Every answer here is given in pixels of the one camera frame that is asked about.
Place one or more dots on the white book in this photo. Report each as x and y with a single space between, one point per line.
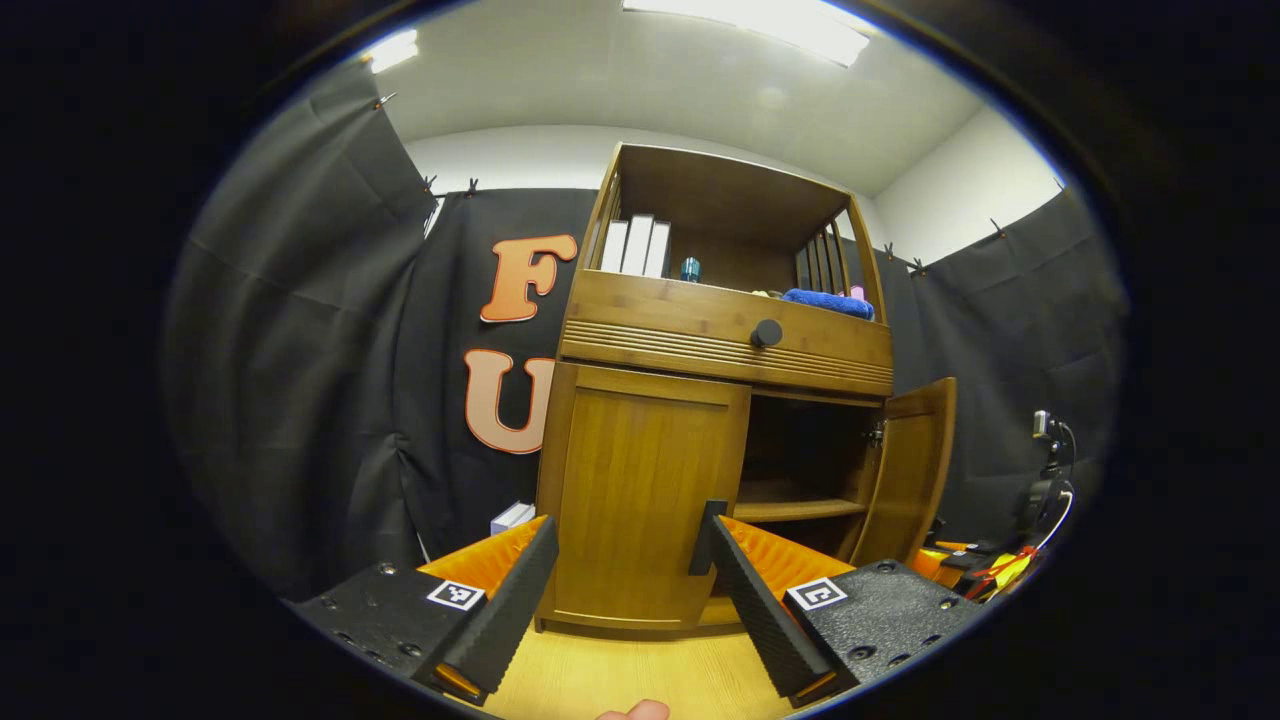
613 247
657 250
637 245

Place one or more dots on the blue folded towel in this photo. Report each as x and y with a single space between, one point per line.
830 303

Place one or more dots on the wooden cabinet drawer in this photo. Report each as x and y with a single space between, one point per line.
650 315

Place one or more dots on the wooden inner cabinet shelf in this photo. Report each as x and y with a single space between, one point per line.
800 510

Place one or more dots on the black backdrop cloth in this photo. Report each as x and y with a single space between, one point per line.
300 350

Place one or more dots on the wooden cabinet door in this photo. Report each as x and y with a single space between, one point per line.
630 470
915 470

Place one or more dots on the black round drawer knob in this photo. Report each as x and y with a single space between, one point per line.
766 333

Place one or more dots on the teal bottle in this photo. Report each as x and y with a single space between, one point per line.
691 270

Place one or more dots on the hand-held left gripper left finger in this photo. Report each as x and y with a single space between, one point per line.
510 620

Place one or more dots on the wooden double-door shoe cabinet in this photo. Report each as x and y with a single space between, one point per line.
700 190

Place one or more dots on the white box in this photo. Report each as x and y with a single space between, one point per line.
512 517

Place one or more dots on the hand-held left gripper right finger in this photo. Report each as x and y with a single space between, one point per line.
765 620

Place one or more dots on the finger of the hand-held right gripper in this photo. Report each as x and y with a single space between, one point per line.
950 565

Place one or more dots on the ceiling strip light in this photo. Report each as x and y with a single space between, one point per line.
393 50

